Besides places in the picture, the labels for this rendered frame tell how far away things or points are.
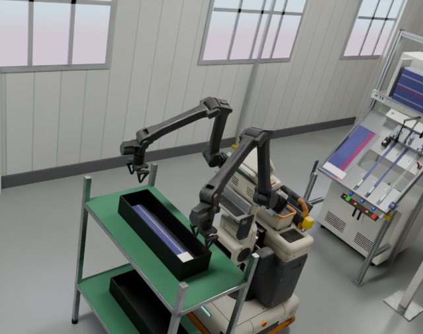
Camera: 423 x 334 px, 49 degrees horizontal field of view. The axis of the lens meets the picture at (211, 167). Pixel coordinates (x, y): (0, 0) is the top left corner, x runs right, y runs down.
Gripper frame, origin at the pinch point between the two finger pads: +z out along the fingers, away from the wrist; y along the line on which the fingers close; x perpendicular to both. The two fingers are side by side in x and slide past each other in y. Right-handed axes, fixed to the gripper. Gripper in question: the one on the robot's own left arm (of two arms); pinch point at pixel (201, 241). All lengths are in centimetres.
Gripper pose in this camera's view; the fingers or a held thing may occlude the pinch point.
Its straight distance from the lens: 213.0
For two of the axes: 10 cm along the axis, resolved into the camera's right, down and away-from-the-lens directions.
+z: -2.0, 8.5, 5.0
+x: 7.6, -1.9, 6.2
